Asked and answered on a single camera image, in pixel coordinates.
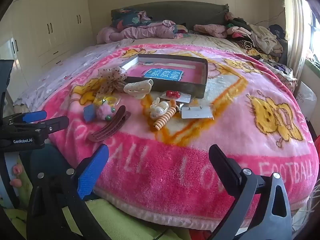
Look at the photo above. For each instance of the maroon banana hair clip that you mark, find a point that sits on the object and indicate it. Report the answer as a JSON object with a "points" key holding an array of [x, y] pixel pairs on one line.
{"points": [[110, 127]]}

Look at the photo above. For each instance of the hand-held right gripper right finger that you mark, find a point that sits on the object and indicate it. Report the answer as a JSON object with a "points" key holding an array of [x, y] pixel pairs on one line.
{"points": [[226, 172]]}

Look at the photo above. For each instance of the cream wardrobe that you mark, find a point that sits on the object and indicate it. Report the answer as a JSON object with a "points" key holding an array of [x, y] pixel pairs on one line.
{"points": [[45, 30]]}

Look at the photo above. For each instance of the green floor mat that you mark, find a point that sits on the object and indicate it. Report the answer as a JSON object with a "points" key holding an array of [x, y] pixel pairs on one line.
{"points": [[117, 220]]}

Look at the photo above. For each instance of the pink printed blanket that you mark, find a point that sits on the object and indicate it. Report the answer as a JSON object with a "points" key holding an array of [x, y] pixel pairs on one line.
{"points": [[195, 150]]}

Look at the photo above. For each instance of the person's left hand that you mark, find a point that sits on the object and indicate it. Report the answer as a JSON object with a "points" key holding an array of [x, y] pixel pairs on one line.
{"points": [[16, 171]]}

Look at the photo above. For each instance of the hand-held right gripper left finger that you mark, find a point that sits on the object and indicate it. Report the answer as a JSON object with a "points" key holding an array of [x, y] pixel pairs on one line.
{"points": [[92, 172]]}

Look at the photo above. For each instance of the grey bed headboard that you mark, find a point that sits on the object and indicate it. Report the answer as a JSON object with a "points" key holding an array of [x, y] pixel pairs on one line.
{"points": [[185, 12]]}

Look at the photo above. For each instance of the pile of clothes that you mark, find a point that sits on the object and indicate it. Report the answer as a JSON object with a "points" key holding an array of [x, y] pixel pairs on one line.
{"points": [[257, 37]]}

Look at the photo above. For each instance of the white printed bed sheet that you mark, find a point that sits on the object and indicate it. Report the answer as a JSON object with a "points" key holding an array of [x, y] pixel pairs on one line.
{"points": [[62, 70]]}

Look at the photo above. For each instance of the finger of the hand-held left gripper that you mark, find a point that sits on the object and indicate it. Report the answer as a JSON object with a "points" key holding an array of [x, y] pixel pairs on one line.
{"points": [[33, 116], [56, 123]]}

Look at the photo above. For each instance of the white small figurine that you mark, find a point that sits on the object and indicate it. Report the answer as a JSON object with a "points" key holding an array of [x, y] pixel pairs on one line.
{"points": [[158, 108]]}

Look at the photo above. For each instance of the red bow clips on card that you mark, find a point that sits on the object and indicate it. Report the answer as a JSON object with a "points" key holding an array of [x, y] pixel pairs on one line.
{"points": [[173, 95]]}

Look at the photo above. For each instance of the pink fuzzy garment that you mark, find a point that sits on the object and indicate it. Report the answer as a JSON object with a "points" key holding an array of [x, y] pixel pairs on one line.
{"points": [[210, 30]]}

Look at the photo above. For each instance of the earring card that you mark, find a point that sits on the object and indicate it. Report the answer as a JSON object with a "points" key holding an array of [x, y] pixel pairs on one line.
{"points": [[197, 112]]}

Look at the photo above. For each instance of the pale curtain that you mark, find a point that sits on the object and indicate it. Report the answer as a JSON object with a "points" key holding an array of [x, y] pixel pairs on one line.
{"points": [[296, 17]]}

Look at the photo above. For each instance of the dark cardboard box pink inside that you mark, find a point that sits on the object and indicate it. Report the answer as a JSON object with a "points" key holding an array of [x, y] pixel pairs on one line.
{"points": [[175, 80]]}

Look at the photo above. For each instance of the beige hair claw clip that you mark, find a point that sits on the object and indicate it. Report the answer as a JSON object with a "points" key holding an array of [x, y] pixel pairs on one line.
{"points": [[138, 87]]}

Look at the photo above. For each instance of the pink quilt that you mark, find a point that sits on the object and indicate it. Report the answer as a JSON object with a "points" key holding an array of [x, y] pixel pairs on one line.
{"points": [[145, 31]]}

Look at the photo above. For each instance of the white plastic bag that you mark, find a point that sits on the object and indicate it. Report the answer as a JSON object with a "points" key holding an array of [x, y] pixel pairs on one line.
{"points": [[305, 100]]}

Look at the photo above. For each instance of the beige quilted bedspread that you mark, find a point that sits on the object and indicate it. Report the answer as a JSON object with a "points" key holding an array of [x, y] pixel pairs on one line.
{"points": [[200, 41]]}

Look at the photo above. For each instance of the dark floral pillow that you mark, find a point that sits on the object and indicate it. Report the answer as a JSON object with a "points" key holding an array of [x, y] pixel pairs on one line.
{"points": [[127, 17]]}

